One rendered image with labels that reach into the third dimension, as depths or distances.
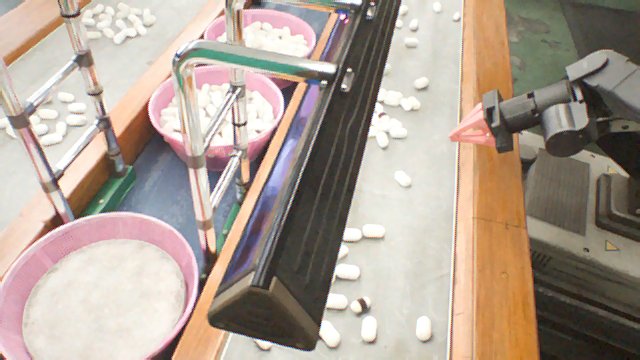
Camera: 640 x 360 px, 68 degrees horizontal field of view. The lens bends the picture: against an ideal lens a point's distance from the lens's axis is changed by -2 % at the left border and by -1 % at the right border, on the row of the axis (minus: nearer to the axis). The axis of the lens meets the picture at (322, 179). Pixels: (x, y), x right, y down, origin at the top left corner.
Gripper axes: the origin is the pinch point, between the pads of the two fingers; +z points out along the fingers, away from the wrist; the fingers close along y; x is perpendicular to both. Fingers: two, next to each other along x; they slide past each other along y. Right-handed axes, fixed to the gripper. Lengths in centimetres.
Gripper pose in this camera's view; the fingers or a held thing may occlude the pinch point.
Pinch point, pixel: (454, 136)
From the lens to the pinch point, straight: 88.8
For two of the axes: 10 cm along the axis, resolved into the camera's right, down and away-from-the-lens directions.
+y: -2.2, 6.8, -7.0
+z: -8.0, 2.8, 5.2
